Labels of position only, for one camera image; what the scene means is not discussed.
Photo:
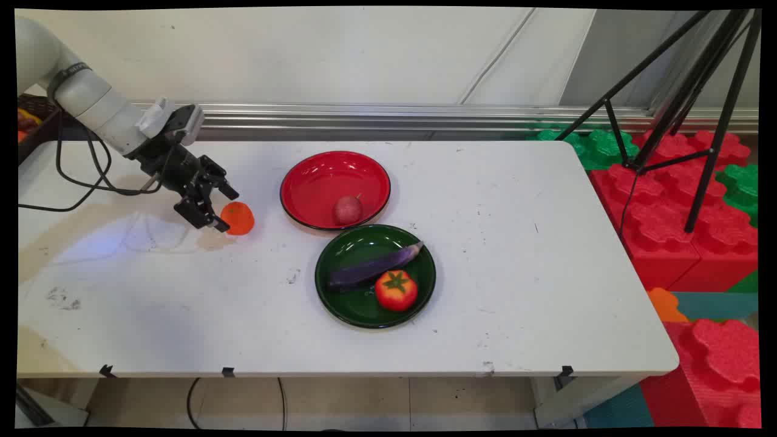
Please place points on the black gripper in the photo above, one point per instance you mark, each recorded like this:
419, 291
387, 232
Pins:
173, 165

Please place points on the purple toy eggplant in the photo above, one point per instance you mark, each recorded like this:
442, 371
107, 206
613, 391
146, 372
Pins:
370, 269

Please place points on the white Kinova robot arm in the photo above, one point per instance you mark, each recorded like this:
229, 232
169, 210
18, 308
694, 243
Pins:
91, 100

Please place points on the orange toy fruit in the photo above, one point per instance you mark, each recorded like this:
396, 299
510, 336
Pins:
238, 220

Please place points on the red plate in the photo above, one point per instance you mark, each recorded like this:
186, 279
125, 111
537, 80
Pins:
315, 188

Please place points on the pink toy apple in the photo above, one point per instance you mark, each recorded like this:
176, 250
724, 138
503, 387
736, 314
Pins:
348, 210

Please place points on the dark green plate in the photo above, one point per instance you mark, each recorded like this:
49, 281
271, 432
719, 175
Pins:
358, 306

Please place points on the dark wicker basket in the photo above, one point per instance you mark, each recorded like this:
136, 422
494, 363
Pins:
37, 115

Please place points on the yellow red toy food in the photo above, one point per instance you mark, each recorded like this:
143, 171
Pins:
25, 124

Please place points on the red toy tomato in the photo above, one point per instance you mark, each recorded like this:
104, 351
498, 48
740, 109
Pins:
396, 292

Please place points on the white table leg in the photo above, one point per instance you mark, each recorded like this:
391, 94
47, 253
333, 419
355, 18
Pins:
576, 397
54, 403

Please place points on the green foam block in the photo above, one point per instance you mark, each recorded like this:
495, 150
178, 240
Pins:
598, 149
742, 188

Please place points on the large red foam block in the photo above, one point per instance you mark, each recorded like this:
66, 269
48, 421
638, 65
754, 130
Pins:
658, 227

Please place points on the teal foam mat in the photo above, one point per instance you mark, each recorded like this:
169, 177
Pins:
619, 409
719, 305

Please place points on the orange foam piece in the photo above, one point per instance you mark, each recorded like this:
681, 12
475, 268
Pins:
665, 304

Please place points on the black tripod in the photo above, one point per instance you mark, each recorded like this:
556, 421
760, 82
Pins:
707, 67

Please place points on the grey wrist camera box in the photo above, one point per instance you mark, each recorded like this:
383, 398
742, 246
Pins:
187, 120

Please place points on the aluminium wall rail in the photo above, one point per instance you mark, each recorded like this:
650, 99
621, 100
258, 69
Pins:
425, 116

